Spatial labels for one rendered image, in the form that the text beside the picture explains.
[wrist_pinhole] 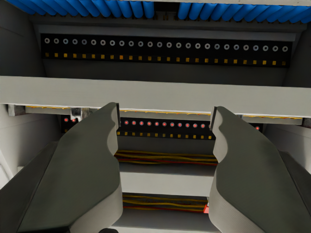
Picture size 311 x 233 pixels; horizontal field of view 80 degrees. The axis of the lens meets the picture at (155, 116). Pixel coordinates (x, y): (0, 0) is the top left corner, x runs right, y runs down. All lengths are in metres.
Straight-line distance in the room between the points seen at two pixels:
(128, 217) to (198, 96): 0.47
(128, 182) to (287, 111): 0.32
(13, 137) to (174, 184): 0.35
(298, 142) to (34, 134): 0.61
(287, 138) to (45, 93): 0.52
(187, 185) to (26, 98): 0.34
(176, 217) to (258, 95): 0.47
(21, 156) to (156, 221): 0.41
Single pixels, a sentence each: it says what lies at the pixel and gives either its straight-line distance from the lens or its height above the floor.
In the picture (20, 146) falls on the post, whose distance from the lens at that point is 0.51.
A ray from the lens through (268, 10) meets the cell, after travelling 0.40.
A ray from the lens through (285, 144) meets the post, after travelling 0.55.
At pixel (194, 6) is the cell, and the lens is 0.36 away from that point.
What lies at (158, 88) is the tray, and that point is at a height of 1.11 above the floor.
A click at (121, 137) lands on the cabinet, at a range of 0.59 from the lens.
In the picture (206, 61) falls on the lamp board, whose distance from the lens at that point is 0.43.
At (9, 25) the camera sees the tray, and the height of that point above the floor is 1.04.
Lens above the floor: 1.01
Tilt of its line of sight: 29 degrees up
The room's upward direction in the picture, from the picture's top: 178 degrees counter-clockwise
